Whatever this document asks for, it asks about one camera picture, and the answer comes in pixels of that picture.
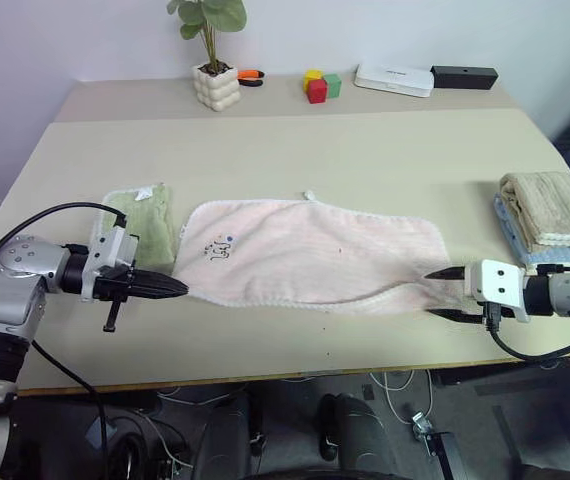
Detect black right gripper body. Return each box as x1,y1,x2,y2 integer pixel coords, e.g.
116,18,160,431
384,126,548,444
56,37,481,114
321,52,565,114
458,278,487,318

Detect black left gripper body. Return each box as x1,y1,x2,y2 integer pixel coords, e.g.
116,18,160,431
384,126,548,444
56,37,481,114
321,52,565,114
93,266,139,333

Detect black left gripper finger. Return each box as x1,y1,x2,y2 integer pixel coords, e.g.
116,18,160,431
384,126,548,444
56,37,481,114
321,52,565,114
134,285,190,300
134,271,190,291

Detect pink towel with embroidery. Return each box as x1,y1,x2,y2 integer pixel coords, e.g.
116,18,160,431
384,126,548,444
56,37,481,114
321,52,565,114
172,189,466,317

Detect green towel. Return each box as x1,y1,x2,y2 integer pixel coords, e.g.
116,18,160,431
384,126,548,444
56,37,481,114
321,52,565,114
89,182,179,269

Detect folded blue towel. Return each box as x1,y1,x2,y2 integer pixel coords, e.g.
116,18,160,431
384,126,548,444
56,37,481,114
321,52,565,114
492,194,570,267

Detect folded beige towel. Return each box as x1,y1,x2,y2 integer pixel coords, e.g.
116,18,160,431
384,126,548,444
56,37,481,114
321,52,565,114
497,171,570,249

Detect large dark rounded shape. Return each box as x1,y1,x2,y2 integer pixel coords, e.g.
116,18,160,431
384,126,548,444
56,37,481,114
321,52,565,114
317,392,399,480

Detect narrow dark rounded shape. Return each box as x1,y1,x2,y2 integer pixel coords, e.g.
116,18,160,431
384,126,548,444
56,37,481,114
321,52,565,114
197,399,266,480

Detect black rectangular box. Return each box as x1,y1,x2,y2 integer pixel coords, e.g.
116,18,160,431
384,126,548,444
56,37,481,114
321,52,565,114
429,65,499,91

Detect white bubble plant pot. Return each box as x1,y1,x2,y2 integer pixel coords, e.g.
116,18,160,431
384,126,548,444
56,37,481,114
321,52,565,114
192,60,242,112

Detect white flat box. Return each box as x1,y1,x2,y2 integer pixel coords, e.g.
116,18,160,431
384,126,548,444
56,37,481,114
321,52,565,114
354,63,436,99

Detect green cube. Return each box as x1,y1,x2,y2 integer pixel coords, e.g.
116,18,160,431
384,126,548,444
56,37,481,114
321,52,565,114
322,73,343,100

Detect orange black pliers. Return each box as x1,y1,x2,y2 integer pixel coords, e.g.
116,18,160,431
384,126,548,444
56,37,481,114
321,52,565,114
236,68,267,89

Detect red cube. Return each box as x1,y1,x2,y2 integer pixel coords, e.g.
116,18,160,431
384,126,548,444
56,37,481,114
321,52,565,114
307,78,329,105

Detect green leafy plant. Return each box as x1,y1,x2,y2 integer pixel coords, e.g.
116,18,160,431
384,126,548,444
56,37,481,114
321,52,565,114
166,0,248,72

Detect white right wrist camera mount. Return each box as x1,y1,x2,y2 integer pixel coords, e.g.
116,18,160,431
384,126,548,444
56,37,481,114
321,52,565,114
463,258,531,324

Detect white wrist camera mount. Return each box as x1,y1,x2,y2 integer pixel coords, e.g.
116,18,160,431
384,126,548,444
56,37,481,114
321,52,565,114
463,258,531,324
82,219,140,303

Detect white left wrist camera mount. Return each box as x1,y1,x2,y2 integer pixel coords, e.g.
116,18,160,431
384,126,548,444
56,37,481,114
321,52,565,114
82,219,140,303

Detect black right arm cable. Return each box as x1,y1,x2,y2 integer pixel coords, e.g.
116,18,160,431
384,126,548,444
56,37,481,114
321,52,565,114
482,302,570,362

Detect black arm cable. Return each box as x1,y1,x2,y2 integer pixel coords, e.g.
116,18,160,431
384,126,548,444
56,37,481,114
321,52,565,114
482,302,570,362
0,201,129,306

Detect black hanging cable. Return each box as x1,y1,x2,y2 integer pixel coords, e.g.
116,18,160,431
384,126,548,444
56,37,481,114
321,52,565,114
29,339,114,480

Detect white thin cable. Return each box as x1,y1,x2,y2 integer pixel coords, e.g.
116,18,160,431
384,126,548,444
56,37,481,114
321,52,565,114
369,369,436,426

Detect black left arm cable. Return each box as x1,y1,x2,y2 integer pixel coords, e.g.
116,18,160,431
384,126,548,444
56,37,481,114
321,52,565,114
0,201,129,306

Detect metal caster bracket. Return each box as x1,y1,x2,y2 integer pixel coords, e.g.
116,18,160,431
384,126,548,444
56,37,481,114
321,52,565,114
409,410,435,442

